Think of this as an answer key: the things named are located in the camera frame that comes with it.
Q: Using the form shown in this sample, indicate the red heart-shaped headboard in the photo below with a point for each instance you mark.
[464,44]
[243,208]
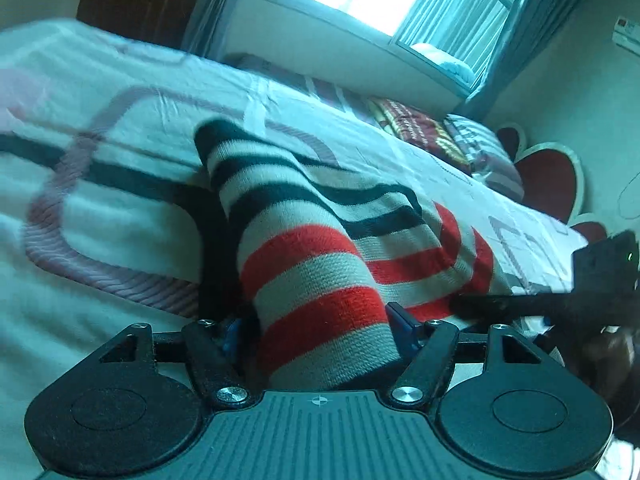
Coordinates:
[550,180]

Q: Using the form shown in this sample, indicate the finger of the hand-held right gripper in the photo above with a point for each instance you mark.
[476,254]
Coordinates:
[515,305]

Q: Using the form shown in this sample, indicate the grey curtain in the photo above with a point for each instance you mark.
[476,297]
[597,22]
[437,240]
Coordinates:
[215,15]
[525,35]

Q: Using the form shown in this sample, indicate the folded red patterned blanket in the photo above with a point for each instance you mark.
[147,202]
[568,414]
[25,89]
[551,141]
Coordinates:
[420,132]

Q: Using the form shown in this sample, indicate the person's right hand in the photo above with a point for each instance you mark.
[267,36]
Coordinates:
[612,365]

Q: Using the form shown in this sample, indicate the white cushion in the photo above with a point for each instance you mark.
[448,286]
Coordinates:
[445,62]

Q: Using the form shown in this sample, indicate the bed with white patterned sheet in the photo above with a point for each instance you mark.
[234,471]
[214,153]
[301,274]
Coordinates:
[75,350]

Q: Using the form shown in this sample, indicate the striped pillow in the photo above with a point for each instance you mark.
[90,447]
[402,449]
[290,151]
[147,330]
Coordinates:
[485,155]

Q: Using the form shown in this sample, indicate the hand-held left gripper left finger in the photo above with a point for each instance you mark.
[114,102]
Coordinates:
[230,337]

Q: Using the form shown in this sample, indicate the black white red striped garment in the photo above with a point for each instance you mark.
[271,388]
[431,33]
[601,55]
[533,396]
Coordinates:
[310,280]

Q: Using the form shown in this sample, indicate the white air conditioner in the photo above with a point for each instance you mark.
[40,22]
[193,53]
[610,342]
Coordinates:
[627,35]

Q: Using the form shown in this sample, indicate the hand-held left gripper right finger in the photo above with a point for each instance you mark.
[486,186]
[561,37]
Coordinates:
[402,327]

